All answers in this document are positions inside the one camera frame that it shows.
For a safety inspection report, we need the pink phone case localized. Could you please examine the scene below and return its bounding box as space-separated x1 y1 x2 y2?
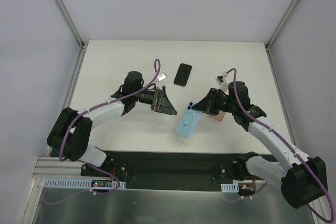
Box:
208 111 226 122

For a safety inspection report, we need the light blue phone case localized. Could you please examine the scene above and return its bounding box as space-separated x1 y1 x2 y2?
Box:
175 101 202 138

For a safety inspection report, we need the black smartphone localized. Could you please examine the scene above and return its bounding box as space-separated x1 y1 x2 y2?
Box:
173 63 192 87

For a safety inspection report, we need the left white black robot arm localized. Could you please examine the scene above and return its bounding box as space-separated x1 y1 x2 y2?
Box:
46 71 177 177

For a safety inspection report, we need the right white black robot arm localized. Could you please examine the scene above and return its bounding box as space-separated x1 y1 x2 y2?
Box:
192 81 328 209

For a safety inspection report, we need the metal front sheet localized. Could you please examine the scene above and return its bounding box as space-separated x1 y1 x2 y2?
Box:
18 178 317 223

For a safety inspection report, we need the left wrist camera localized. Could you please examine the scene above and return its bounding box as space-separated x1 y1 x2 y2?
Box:
155 72 167 83

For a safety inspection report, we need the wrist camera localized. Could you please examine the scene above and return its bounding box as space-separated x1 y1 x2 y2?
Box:
215 71 228 88
155 72 167 83

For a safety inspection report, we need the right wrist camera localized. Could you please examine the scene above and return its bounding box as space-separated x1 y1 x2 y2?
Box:
215 71 228 88

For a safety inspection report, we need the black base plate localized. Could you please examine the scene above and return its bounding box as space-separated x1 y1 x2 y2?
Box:
49 148 279 190

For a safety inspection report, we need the right white cable duct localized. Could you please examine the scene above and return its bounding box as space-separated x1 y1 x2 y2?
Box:
220 183 239 193

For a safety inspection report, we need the white cable duct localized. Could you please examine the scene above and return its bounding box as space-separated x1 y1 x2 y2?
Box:
220 183 239 193
44 178 126 190

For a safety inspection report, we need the left white cable duct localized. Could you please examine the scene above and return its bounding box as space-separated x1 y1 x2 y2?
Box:
44 178 126 190

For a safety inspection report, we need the right aluminium frame post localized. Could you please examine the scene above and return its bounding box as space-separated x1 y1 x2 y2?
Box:
265 0 301 52

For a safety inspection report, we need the aluminium frame post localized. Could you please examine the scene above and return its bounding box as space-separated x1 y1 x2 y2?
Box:
54 0 85 49
265 0 301 52

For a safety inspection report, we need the left aluminium frame post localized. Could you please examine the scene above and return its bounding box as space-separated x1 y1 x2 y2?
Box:
54 0 85 49

